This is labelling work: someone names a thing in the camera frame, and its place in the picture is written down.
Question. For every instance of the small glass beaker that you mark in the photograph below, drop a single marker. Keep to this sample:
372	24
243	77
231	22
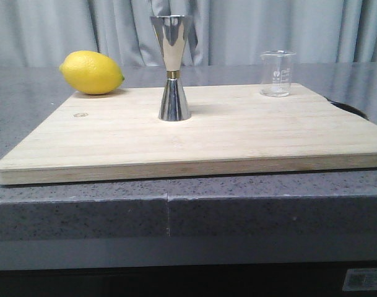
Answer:
277	69

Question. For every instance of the steel jigger with gold band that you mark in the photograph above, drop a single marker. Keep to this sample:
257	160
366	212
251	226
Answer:
172	33

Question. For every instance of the bamboo cutting board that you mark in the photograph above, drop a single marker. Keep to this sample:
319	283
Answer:
232	129

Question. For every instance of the yellow lemon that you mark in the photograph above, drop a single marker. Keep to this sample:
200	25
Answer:
91	72

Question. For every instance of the grey curtain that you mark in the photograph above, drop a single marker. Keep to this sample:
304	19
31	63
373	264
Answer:
43	33

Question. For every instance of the white QR code label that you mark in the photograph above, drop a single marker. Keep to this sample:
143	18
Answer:
360	280

